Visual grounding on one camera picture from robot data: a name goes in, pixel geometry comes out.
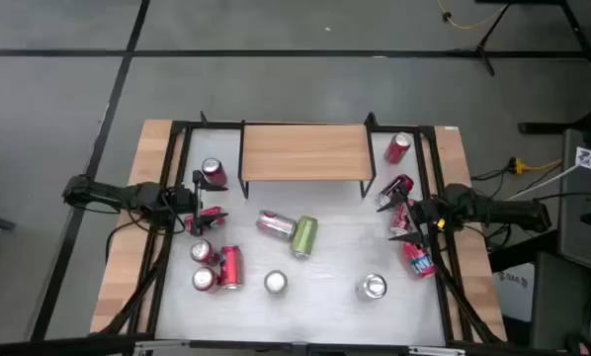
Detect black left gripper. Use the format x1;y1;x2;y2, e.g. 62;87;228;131
169;169;230;237

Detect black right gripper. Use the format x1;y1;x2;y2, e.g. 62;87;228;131
376;190;450;249

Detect dark red Coca-Cola can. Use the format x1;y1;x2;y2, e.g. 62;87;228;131
200;156;229;188

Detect green sparkling water can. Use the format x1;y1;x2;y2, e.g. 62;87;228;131
290;215;320;260

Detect silver and orange sparkling can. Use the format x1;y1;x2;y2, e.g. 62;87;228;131
263;269;290;297

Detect wooden shelf black metal legs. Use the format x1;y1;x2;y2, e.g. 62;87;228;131
236;121;379;200

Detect dark red soda can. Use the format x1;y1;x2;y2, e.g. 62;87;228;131
377;173;415;209

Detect silver Diet Coke can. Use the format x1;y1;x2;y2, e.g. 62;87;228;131
354;272;389;303
254;209;297;242

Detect white printed box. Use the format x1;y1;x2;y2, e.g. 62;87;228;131
492;264;538;325

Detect black floor stand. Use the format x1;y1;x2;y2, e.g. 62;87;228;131
472;0;591;137

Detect grey desk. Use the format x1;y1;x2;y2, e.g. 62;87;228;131
554;126;591;278

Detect dark grey cabinet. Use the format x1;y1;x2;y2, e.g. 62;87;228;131
532;251;591;356

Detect black cable bundle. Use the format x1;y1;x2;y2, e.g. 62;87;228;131
431;236;507;345
90;217;176;342

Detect yellow power plug cable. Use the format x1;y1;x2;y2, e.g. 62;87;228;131
508;156;563;175

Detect silver camera mount rail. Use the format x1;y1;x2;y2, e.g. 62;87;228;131
129;338;469;356

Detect white cable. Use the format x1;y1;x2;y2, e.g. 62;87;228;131
505;140;591;202

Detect yellow floor cable black plug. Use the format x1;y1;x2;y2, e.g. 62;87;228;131
436;0;509;31

